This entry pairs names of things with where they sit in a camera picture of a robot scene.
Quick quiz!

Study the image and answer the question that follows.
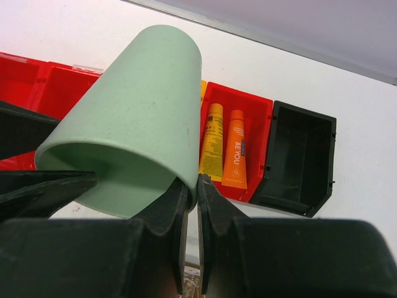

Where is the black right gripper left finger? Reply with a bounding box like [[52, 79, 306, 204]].
[[1, 179, 189, 297]]

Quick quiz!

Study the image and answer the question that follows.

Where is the yellow toothpaste tube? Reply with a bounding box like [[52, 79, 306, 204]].
[[199, 103, 223, 182]]

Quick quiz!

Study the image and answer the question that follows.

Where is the green cup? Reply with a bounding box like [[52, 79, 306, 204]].
[[35, 25, 202, 218]]

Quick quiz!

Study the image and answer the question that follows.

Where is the yellow bin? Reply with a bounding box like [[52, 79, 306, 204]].
[[200, 80, 207, 102]]

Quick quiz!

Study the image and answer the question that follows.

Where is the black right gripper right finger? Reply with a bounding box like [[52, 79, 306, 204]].
[[197, 175, 396, 297]]

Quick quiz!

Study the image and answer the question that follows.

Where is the red toothpaste bin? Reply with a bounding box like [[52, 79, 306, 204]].
[[200, 82, 273, 203]]

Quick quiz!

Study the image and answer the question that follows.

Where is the black bin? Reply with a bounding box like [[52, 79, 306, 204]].
[[250, 101, 337, 218]]

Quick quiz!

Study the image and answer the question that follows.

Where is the orange toothpaste tube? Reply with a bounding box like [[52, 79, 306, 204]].
[[221, 110, 247, 189]]

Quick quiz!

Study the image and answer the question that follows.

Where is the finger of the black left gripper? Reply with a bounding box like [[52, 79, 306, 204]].
[[0, 101, 60, 160], [1, 171, 97, 220]]

